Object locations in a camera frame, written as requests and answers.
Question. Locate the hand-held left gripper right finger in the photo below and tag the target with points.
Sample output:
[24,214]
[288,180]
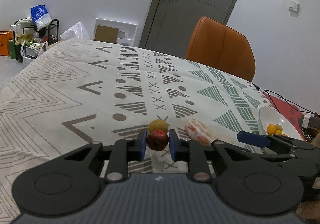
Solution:
[173,146]

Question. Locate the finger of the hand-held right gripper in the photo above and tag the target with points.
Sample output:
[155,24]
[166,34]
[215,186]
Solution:
[252,137]

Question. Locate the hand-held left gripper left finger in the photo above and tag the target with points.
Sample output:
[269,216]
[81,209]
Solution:
[142,144]

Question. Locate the red jujube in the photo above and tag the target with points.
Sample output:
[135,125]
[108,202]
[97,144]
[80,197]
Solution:
[157,140]

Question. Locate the small orange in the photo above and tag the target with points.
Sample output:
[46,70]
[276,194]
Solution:
[271,128]
[279,133]

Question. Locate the white plate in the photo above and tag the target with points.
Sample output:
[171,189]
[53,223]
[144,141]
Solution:
[267,116]

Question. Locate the green jujube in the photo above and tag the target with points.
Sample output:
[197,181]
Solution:
[278,127]

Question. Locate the yellow-green jujube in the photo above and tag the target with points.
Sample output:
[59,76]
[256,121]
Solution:
[158,125]

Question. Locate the wrapped orange snack packet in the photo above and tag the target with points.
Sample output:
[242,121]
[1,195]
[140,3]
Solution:
[198,132]

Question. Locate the white power adapter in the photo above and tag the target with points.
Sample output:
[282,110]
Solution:
[310,120]

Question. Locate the red printed mat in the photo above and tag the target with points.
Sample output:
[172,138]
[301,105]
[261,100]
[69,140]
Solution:
[282,104]

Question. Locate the patterned tablecloth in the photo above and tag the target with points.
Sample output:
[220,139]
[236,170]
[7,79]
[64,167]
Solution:
[75,84]

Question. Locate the orange chair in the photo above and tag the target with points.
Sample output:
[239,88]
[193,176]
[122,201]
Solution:
[220,49]

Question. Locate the white foam packaging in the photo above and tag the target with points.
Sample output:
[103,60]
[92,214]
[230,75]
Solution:
[125,31]

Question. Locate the brown cardboard sheet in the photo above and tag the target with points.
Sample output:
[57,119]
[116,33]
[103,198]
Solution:
[107,34]

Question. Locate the white plastic bag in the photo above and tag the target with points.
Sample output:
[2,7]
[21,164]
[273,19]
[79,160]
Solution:
[75,31]

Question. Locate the white storage bin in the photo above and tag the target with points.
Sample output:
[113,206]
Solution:
[31,51]

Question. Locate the grey door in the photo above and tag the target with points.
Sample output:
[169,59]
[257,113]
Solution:
[195,1]

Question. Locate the black shoe rack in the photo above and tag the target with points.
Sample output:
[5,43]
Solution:
[53,27]

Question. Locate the green box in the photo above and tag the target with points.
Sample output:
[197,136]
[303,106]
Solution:
[13,49]

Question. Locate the blue plastic bag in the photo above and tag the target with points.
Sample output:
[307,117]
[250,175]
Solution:
[40,15]

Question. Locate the orange box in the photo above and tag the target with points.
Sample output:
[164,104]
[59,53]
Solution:
[5,43]

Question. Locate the white wall socket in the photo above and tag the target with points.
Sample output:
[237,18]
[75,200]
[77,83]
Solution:
[294,7]

